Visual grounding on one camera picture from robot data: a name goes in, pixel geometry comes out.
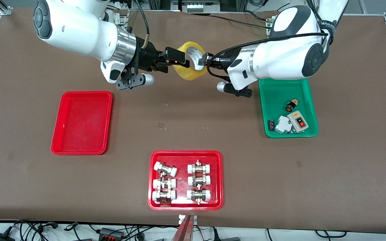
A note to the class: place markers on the empty-looking red plastic tray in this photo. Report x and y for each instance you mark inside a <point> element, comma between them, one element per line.
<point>82,124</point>

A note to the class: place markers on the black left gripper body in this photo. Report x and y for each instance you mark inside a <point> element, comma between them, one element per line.
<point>222,62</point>

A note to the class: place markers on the white metal pipe fitting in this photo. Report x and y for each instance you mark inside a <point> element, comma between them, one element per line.
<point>163,195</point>
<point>199,168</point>
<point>164,183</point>
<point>198,195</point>
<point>199,180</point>
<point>165,169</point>

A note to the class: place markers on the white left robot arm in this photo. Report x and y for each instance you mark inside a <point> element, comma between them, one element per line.
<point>280,57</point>

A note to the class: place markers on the white circuit breaker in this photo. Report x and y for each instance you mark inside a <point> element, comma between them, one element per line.
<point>282,125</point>

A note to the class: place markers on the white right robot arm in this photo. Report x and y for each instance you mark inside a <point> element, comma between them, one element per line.
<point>79,33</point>

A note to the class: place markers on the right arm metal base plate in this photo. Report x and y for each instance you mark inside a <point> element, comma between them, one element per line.
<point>122,18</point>

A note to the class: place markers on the green plastic tray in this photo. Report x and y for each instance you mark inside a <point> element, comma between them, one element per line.
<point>280,100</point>

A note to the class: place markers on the silver metal bracket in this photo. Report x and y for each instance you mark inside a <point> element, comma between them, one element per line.
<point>181,219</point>

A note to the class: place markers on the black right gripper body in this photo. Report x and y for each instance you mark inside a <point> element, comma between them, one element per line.
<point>145,57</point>

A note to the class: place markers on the black power adapter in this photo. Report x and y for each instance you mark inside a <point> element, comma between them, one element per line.
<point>0,237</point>

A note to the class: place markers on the white electrical terminal device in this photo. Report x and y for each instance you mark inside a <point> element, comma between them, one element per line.
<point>199,6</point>

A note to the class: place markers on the black connector box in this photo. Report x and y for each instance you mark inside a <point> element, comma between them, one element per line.
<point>111,233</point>

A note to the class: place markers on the black orange push button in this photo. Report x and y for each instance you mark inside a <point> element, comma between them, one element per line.
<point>291,106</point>

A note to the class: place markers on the white switch box red button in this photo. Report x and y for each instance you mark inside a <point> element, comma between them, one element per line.
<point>297,122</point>

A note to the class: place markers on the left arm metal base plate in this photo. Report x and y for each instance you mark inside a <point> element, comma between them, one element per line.
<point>269,31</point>

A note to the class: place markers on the yellow tape roll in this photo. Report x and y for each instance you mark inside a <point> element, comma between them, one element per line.
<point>185,75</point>

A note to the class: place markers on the red tray holding fittings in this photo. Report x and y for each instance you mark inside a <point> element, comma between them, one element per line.
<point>183,177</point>

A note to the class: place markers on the red aluminium profile bar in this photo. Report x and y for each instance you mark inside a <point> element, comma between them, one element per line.
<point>183,231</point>

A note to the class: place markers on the black terminal block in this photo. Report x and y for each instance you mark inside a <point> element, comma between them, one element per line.
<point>271,125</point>

